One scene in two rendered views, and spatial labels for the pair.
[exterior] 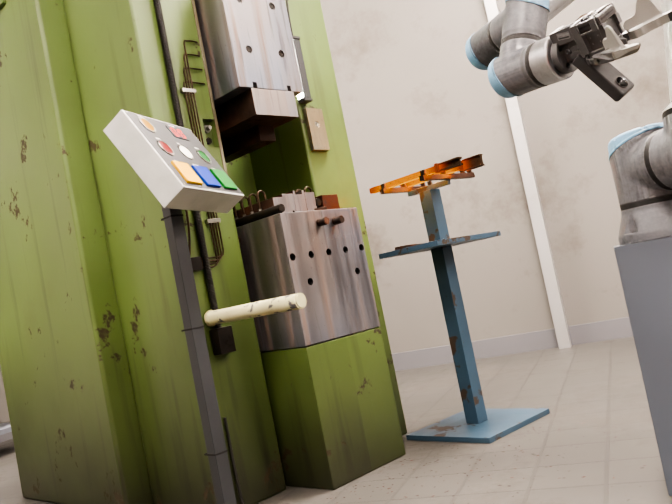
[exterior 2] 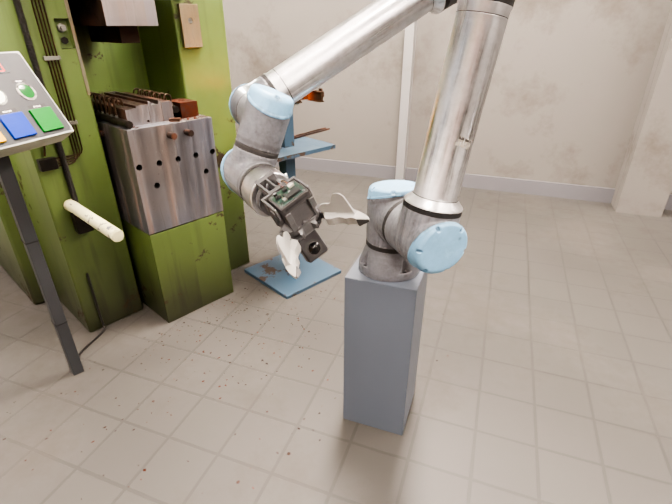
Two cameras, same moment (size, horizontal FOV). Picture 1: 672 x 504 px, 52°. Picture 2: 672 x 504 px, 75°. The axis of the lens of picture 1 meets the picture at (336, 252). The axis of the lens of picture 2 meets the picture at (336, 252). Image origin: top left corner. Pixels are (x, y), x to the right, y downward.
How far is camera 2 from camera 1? 1.03 m
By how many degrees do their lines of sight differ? 31
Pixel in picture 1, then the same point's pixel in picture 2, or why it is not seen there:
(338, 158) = (212, 53)
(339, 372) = (180, 249)
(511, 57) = (234, 170)
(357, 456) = (191, 300)
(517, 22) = (247, 131)
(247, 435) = (108, 281)
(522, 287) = (383, 133)
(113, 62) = not seen: outside the picture
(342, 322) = (186, 213)
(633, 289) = (351, 308)
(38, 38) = not seen: outside the picture
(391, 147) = not seen: outside the picture
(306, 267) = (153, 174)
